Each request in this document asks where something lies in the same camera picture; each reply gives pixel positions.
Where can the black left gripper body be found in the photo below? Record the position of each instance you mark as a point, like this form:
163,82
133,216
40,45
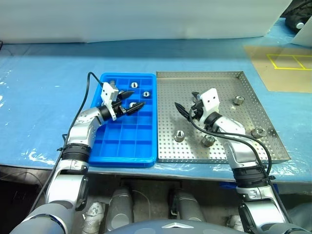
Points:
118,108

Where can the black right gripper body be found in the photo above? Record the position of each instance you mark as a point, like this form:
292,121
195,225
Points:
198,111

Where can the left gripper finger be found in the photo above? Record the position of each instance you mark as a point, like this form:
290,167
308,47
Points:
125,95
134,108

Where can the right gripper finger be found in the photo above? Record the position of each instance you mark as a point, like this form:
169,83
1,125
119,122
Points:
195,96
181,111

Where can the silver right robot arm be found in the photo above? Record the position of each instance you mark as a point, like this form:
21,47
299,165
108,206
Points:
234,129

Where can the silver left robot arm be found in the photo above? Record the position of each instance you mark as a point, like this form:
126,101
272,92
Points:
83,129

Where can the blue compartment tray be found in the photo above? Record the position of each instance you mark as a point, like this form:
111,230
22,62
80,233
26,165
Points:
126,148

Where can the perforated metal tray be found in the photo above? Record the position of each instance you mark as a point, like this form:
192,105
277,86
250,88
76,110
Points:
170,102

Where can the white backdrop board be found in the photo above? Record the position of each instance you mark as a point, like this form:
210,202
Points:
146,19

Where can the brown cardboard sheet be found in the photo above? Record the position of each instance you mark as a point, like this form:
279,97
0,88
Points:
280,78

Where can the dark grey rounded leg shape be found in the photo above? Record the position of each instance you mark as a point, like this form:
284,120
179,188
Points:
119,207
187,207

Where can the white crumpled foot cover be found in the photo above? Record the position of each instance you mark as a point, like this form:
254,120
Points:
93,214
235,223

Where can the grey robot torso cover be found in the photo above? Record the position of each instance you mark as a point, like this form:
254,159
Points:
175,228

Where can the white angled panel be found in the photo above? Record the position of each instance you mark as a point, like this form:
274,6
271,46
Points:
303,36

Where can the black bag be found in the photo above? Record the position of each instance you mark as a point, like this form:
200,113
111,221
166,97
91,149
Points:
292,18

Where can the small white cap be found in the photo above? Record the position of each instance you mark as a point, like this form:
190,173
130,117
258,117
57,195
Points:
300,25

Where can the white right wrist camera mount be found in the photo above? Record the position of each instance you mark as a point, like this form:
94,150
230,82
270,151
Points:
210,100

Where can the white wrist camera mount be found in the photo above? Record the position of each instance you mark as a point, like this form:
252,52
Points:
107,91
210,100

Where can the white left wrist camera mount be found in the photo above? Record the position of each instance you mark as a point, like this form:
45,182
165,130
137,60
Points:
107,91

